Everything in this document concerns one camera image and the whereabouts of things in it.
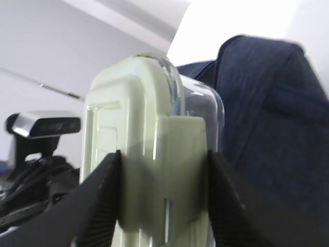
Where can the glass container with green lid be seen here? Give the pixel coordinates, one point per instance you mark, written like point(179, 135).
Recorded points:
point(163, 124)

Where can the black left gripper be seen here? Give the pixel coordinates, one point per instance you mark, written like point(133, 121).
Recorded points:
point(33, 180)

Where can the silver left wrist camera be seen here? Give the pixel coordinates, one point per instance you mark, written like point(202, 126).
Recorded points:
point(43, 124)

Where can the dark blue lunch bag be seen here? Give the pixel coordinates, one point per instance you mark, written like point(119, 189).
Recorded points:
point(275, 130)

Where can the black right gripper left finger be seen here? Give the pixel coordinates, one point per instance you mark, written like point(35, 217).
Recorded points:
point(86, 217)

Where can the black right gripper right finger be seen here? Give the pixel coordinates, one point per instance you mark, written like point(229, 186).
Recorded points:
point(242, 215)

